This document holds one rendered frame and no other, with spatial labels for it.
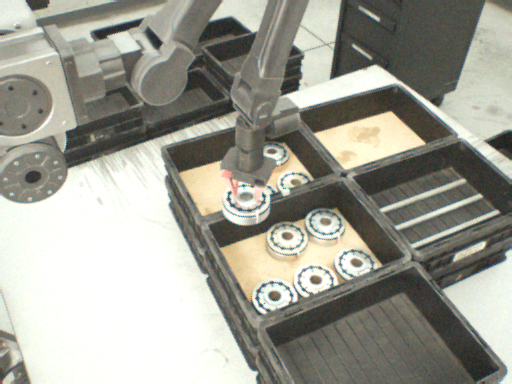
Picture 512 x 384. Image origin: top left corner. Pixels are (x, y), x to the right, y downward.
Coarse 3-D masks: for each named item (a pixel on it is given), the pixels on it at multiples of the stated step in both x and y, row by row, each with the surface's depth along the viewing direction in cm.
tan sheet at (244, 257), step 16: (336, 208) 142; (256, 240) 133; (352, 240) 134; (224, 256) 130; (240, 256) 130; (256, 256) 130; (304, 256) 130; (320, 256) 130; (240, 272) 126; (256, 272) 126; (272, 272) 127; (288, 272) 127
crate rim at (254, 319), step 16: (304, 192) 132; (352, 192) 132; (368, 208) 129; (208, 224) 124; (384, 224) 125; (208, 240) 121; (224, 272) 115; (368, 272) 115; (240, 288) 111; (336, 288) 112; (240, 304) 111; (288, 304) 109; (304, 304) 109; (256, 320) 106
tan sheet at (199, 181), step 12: (204, 168) 152; (216, 168) 152; (288, 168) 153; (300, 168) 153; (192, 180) 148; (204, 180) 148; (216, 180) 149; (276, 180) 149; (192, 192) 145; (204, 192) 145; (216, 192) 145; (204, 204) 142; (216, 204) 142
